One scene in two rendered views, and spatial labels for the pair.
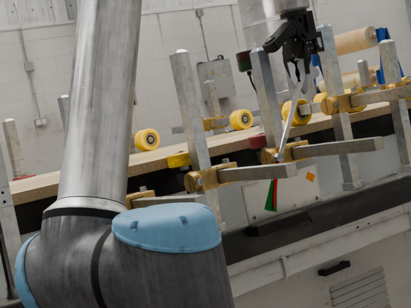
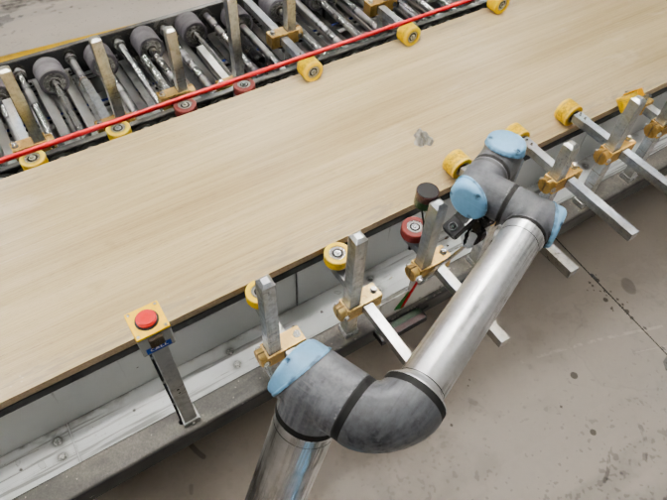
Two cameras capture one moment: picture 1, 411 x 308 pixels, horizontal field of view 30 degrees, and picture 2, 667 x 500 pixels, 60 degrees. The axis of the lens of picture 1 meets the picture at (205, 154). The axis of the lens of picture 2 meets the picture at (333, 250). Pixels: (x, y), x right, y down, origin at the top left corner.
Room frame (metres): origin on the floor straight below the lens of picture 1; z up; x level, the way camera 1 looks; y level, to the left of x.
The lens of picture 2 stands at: (1.02, 0.07, 2.23)
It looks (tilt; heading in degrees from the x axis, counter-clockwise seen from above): 53 degrees down; 0
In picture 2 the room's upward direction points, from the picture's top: 3 degrees clockwise
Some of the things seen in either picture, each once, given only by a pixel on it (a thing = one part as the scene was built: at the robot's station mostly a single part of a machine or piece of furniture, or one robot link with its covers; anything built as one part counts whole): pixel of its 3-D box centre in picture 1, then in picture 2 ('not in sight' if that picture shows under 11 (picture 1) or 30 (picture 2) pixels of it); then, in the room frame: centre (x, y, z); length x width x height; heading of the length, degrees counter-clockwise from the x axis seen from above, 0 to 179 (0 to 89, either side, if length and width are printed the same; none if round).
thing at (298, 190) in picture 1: (283, 193); (414, 295); (1.98, -0.18, 0.75); 0.26 x 0.01 x 0.10; 125
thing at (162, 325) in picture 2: not in sight; (151, 329); (1.58, 0.43, 1.18); 0.07 x 0.07 x 0.08; 35
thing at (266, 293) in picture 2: not in sight; (270, 332); (1.73, 0.22, 0.92); 0.04 x 0.04 x 0.48; 35
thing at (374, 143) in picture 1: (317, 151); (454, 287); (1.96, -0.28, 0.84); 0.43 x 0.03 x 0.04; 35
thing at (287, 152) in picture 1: (284, 154); (427, 263); (2.03, -0.21, 0.85); 0.14 x 0.06 x 0.05; 125
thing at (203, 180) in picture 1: (211, 177); (357, 303); (1.89, 0.00, 0.84); 0.14 x 0.06 x 0.05; 125
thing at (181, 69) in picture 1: (197, 146); (352, 291); (1.88, 0.02, 0.92); 0.04 x 0.04 x 0.48; 35
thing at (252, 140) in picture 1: (265, 153); (412, 237); (2.12, -0.16, 0.85); 0.08 x 0.08 x 0.11
